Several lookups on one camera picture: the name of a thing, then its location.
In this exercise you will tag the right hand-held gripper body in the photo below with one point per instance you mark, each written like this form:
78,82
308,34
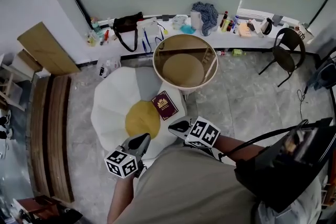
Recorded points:
202,133

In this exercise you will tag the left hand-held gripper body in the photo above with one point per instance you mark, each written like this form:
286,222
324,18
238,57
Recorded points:
120,162

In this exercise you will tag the dark red book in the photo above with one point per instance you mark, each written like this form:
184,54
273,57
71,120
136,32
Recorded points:
165,106

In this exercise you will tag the egg-shaped floor cushion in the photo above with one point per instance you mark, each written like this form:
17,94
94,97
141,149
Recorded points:
113,102

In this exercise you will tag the person's right forearm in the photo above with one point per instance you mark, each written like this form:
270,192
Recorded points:
236,147

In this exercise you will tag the black shoulder bag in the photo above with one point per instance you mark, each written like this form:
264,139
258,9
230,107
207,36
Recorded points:
126,23

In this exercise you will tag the person's left forearm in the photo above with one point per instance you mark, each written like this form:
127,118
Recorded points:
120,202

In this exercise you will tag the round glass side table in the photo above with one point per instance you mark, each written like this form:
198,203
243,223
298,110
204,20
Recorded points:
168,52

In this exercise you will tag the person's beige shirt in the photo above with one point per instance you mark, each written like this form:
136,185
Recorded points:
189,186

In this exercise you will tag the black floor bag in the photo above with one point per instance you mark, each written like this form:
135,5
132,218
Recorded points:
65,216

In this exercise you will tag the red label bottle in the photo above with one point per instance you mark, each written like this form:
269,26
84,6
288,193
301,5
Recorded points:
221,53

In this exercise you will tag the black chest pack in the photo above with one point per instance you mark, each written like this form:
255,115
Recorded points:
275,178

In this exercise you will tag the green bottle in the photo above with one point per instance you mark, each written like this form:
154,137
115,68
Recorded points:
237,52

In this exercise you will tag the white plastic bag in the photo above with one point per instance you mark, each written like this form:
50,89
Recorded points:
109,68

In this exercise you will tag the reddish wooden stool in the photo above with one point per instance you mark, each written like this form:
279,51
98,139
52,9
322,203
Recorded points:
34,204

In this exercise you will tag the teal plastic item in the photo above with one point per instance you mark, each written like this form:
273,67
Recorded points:
187,29

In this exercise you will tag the yellow-green bottle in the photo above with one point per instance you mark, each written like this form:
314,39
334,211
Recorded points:
224,26

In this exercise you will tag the black chair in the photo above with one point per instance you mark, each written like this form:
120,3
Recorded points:
284,57

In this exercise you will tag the clear plastic container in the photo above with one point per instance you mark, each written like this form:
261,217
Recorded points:
179,21

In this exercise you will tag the clear water bottle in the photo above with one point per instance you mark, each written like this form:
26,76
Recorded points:
236,23

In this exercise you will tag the clear white storage box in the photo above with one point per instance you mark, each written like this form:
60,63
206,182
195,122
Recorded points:
148,29

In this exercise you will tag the blue checked cloth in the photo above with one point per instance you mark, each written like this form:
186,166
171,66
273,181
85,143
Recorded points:
207,15

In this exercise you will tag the dark red capped bottle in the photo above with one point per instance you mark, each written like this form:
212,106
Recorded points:
224,15

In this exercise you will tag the white shelf rack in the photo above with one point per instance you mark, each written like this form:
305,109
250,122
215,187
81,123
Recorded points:
13,91

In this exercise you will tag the dark round floor appliance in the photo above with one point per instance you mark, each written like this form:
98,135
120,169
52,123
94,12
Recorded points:
323,76

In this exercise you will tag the clear spray bottle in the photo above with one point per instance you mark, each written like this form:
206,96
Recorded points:
95,26

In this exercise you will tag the printed white tote bag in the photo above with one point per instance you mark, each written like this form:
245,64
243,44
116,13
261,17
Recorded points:
304,33

